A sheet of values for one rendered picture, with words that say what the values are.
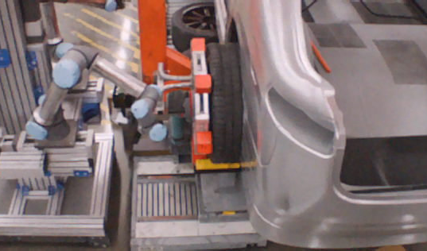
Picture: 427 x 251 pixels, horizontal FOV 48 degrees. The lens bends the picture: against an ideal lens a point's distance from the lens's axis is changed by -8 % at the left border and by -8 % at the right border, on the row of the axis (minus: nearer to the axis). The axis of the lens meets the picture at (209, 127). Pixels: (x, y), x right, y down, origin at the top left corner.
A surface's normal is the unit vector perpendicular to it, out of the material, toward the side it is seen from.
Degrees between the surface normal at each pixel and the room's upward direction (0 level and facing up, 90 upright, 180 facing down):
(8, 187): 0
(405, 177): 0
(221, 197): 0
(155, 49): 90
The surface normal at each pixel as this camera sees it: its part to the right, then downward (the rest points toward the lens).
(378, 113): 0.04, -0.48
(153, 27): 0.07, 0.64
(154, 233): 0.01, -0.77
